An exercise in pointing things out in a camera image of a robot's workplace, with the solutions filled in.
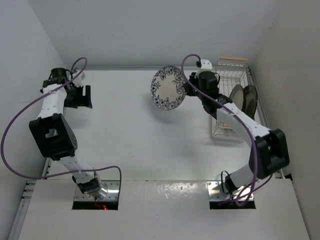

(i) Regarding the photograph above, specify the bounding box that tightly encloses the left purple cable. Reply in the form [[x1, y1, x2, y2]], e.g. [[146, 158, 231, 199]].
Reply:
[[1, 57, 123, 196]]

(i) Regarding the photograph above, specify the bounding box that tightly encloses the back aluminium frame rail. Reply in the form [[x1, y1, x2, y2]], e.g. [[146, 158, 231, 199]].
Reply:
[[74, 65, 218, 70]]

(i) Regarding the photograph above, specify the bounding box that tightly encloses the checkered rim dark plate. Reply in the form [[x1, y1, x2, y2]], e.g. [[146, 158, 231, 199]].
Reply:
[[242, 84, 258, 120]]

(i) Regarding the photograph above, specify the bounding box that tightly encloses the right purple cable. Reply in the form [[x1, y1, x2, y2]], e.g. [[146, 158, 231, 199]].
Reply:
[[181, 53, 274, 207]]

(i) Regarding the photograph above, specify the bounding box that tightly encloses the brown rim cream plate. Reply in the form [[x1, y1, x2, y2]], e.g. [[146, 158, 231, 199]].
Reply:
[[229, 84, 244, 110]]

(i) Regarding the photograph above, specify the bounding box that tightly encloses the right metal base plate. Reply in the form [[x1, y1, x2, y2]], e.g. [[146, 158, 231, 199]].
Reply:
[[207, 180, 256, 210]]

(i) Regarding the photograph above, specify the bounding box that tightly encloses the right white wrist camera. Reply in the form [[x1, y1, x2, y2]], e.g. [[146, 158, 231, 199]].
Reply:
[[196, 59, 213, 74]]

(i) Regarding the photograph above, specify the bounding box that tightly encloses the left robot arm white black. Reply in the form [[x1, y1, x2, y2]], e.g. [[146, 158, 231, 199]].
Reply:
[[29, 67, 108, 200]]

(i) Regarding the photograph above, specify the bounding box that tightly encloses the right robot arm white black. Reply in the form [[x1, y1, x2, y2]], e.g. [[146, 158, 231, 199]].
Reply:
[[183, 71, 290, 195]]

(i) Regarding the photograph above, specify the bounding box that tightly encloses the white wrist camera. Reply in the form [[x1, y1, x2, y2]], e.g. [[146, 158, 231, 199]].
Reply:
[[73, 71, 86, 85], [196, 59, 213, 74]]

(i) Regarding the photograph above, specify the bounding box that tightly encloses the purple cable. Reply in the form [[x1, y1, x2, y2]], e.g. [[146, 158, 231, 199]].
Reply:
[[181, 53, 274, 207], [1, 57, 123, 196]]

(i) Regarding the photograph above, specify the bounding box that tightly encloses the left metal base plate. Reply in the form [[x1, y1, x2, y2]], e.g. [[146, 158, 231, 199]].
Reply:
[[72, 180, 120, 211]]

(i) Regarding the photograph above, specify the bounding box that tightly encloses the blue floral plate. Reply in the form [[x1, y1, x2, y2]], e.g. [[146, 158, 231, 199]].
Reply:
[[150, 66, 186, 111]]

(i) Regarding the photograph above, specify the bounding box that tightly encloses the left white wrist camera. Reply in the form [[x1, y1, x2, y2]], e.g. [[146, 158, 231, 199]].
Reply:
[[73, 71, 86, 85]]

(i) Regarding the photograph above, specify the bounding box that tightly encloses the metal base plate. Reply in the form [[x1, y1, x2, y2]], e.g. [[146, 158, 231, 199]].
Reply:
[[72, 180, 120, 211], [207, 180, 256, 210]]

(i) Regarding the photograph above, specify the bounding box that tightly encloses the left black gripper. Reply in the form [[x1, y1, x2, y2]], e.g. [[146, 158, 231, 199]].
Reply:
[[64, 84, 92, 108]]

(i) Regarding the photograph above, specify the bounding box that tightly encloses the left aluminium frame rail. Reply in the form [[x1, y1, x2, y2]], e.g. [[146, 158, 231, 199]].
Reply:
[[9, 68, 77, 240]]

